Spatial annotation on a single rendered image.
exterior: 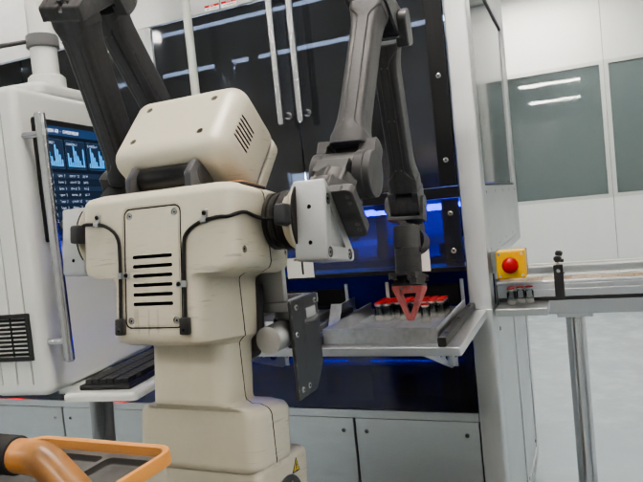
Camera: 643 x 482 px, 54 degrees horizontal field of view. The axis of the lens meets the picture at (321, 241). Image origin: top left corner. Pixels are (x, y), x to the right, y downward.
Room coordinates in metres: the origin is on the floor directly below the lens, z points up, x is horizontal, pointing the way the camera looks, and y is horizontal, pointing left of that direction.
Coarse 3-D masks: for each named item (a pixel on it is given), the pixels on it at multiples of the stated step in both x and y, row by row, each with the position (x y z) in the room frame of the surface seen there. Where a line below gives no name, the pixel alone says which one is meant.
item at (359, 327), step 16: (368, 304) 1.69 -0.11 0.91; (464, 304) 1.60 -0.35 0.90; (352, 320) 1.57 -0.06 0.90; (368, 320) 1.63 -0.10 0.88; (384, 320) 1.60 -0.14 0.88; (400, 320) 1.58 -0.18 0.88; (416, 320) 1.56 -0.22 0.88; (432, 320) 1.54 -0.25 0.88; (448, 320) 1.41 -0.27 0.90; (336, 336) 1.39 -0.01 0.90; (352, 336) 1.37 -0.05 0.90; (368, 336) 1.36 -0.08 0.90; (384, 336) 1.35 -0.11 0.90; (400, 336) 1.33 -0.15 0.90; (416, 336) 1.32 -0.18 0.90; (432, 336) 1.30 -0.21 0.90
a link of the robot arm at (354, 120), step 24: (360, 0) 1.15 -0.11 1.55; (384, 0) 1.15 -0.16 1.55; (360, 24) 1.13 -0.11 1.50; (384, 24) 1.16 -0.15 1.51; (360, 48) 1.10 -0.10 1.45; (360, 72) 1.08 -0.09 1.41; (360, 96) 1.05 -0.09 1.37; (360, 120) 1.03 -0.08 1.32; (336, 144) 1.04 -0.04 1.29; (360, 144) 1.02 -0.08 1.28; (312, 168) 1.01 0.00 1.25; (360, 168) 0.97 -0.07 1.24; (360, 192) 0.99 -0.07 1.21
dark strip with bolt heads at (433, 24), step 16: (432, 0) 1.65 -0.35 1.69; (432, 16) 1.66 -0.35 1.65; (432, 32) 1.66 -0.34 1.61; (432, 48) 1.66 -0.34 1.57; (432, 64) 1.66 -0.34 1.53; (432, 80) 1.66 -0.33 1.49; (432, 96) 1.66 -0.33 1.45; (448, 96) 1.65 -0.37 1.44; (448, 112) 1.65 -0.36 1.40; (448, 128) 1.65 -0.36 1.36; (448, 144) 1.65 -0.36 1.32; (448, 160) 1.65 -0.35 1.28; (448, 176) 1.66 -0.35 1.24
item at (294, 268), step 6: (288, 258) 1.83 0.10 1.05; (294, 258) 1.83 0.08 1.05; (288, 264) 1.84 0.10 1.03; (294, 264) 1.83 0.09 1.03; (300, 264) 1.82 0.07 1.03; (306, 264) 1.81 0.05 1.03; (312, 264) 1.81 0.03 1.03; (288, 270) 1.84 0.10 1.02; (294, 270) 1.83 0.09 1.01; (300, 270) 1.82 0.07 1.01; (306, 270) 1.81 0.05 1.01; (312, 270) 1.81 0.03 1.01; (288, 276) 1.84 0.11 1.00; (294, 276) 1.83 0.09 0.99; (300, 276) 1.82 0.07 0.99; (306, 276) 1.81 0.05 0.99; (312, 276) 1.81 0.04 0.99
